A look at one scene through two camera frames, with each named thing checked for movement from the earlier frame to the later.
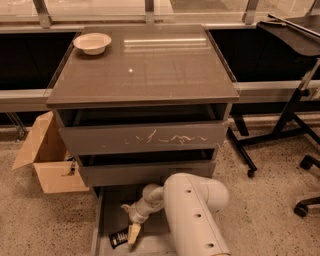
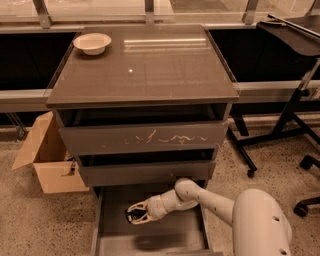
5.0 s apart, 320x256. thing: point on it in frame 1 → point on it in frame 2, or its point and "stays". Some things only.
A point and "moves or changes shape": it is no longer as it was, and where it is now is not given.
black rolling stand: x=304 y=40 stays
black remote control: x=118 y=238 moves or changes shape
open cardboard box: x=54 y=164 stays
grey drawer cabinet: x=137 y=104 stays
